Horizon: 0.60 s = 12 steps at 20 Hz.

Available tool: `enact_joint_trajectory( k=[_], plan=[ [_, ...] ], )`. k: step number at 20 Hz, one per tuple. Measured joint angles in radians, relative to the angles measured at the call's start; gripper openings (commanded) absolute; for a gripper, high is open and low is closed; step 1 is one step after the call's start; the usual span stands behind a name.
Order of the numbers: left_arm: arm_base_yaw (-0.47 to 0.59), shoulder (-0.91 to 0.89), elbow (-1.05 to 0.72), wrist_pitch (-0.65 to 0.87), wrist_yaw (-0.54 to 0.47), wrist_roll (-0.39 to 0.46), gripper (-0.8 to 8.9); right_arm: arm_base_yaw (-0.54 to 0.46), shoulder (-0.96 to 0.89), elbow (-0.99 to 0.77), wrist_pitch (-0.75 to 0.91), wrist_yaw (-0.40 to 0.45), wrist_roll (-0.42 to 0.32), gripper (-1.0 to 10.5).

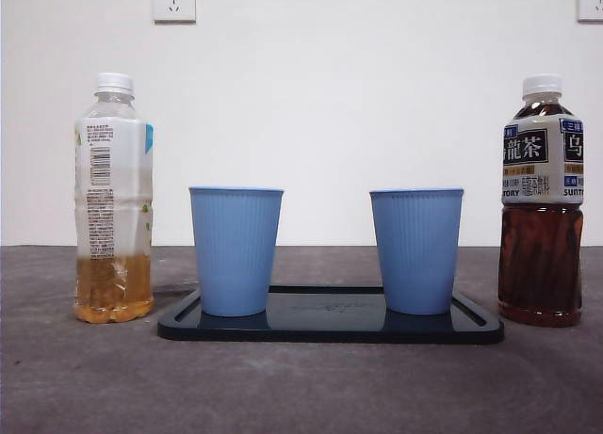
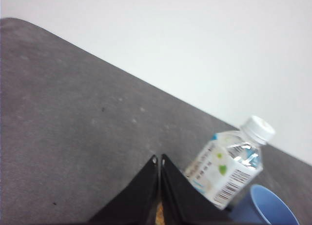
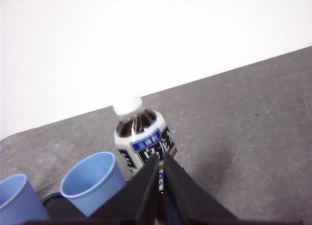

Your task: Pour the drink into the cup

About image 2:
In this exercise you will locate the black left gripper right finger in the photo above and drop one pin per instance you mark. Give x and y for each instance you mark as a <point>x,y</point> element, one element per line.
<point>185,205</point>

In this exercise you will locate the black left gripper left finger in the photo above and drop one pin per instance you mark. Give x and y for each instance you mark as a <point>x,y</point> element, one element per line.
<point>136,200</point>

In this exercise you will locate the pale tea bottle white label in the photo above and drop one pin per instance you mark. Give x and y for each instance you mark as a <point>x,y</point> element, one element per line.
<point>219,169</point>

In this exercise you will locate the blue ribbed cup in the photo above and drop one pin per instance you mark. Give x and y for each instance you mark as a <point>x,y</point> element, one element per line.
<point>268,205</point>

